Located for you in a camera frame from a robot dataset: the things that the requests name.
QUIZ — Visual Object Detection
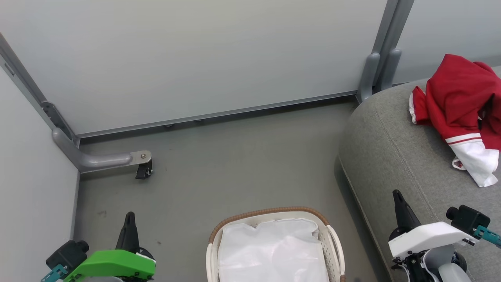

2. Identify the white basket with brown rim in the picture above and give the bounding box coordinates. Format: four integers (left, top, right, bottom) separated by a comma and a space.
206, 206, 346, 282

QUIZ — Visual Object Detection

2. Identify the grey fabric sofa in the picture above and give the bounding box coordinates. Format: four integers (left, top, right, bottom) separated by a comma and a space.
338, 66, 501, 282

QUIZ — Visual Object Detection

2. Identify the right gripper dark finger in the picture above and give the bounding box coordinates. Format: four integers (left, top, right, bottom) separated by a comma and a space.
392, 190, 422, 232

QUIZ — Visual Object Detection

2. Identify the grey partition bottom rail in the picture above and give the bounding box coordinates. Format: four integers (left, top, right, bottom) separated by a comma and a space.
76, 90, 359, 139

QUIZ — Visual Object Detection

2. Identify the red and white jacket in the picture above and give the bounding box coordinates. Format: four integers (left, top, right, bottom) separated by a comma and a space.
409, 54, 501, 188

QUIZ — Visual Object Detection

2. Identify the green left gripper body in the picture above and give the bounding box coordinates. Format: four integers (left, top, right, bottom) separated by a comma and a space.
63, 247, 156, 282

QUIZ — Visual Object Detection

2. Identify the white basket liner cloth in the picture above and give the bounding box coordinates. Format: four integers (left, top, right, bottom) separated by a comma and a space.
218, 218, 330, 282

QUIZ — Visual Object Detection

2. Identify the grey double partition post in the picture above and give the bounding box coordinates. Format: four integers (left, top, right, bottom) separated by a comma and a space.
355, 0, 415, 103

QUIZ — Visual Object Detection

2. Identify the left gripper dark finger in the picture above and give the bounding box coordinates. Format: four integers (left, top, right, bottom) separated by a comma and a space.
115, 211, 141, 253

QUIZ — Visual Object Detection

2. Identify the grey partition leg with caster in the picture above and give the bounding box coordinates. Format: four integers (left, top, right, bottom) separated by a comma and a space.
52, 127, 153, 180

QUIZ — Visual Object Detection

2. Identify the right black cable teal plug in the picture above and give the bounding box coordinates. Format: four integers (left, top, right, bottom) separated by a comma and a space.
473, 226, 501, 249

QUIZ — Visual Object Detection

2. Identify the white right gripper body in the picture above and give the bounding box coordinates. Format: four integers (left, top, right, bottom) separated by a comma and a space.
388, 222, 476, 271

